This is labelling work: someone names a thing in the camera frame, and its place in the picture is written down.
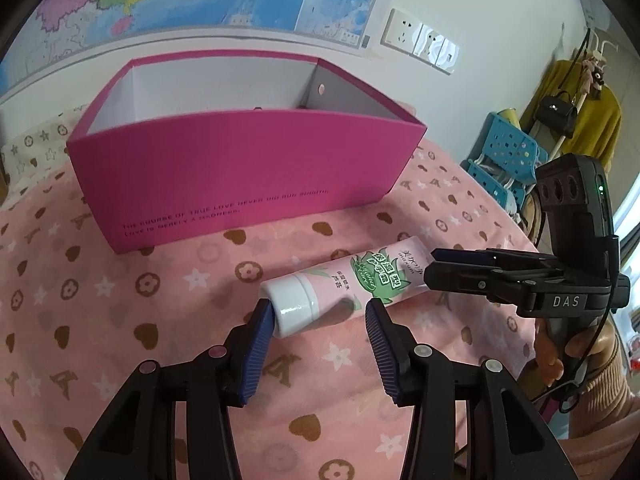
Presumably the pink green maxam tube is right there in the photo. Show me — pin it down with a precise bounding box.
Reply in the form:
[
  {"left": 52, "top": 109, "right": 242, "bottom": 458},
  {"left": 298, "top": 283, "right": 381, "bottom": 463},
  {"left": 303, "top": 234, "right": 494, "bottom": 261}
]
[{"left": 260, "top": 236, "right": 433, "bottom": 338}]

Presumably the mustard yellow garment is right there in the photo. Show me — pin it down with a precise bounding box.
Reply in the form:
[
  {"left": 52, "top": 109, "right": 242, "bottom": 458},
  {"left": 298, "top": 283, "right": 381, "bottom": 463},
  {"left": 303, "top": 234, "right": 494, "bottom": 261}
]
[{"left": 520, "top": 60, "right": 622, "bottom": 174}]

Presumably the white wall switch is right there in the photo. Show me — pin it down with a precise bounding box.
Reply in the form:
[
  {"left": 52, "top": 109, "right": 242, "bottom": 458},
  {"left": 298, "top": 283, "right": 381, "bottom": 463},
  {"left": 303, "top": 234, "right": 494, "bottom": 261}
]
[{"left": 412, "top": 24, "right": 460, "bottom": 75}]

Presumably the magenta cardboard box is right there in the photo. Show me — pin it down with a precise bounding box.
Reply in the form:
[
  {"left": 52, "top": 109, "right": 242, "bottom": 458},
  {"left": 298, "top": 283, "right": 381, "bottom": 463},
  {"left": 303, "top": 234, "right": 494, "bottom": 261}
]
[{"left": 67, "top": 50, "right": 426, "bottom": 254}]

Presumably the black handbag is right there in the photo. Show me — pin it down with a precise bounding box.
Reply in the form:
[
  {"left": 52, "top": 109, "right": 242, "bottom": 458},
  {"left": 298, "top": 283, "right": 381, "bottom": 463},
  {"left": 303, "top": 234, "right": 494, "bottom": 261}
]
[{"left": 535, "top": 90, "right": 577, "bottom": 138}]

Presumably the blue plastic stool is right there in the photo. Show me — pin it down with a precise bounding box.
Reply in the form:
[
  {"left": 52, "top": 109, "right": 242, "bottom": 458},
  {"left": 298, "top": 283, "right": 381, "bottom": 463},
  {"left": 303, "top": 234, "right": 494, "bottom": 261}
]
[{"left": 462, "top": 113, "right": 549, "bottom": 216}]

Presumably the right forearm peach sleeve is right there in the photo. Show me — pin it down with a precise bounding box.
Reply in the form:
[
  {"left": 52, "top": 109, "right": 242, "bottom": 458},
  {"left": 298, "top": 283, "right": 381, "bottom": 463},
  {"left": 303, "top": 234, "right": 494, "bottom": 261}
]
[{"left": 568, "top": 330, "right": 639, "bottom": 439}]

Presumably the right hand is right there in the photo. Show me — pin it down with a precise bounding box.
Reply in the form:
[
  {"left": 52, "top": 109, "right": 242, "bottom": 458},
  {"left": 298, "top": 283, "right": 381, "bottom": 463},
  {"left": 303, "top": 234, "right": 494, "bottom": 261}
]
[{"left": 531, "top": 316, "right": 609, "bottom": 386}]

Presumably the wall map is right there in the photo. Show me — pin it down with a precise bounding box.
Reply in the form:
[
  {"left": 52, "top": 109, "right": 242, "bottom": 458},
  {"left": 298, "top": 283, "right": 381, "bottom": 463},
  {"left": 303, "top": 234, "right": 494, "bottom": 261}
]
[{"left": 1, "top": 0, "right": 375, "bottom": 91}]

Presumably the pink patterned blanket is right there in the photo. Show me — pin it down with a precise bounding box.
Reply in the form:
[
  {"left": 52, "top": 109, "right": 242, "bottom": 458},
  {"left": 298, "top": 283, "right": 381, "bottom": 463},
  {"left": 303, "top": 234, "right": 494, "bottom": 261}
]
[{"left": 1, "top": 110, "right": 530, "bottom": 479}]

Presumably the white wall socket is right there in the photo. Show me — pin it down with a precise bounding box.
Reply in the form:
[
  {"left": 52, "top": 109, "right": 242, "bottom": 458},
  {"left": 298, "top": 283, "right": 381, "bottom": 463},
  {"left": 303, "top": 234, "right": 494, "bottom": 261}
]
[{"left": 381, "top": 9, "right": 423, "bottom": 54}]

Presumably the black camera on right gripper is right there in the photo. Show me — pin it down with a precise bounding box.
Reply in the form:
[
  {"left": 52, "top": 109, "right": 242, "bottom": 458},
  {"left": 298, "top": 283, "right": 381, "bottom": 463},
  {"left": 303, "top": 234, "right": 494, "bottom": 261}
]
[{"left": 536, "top": 153, "right": 620, "bottom": 281}]

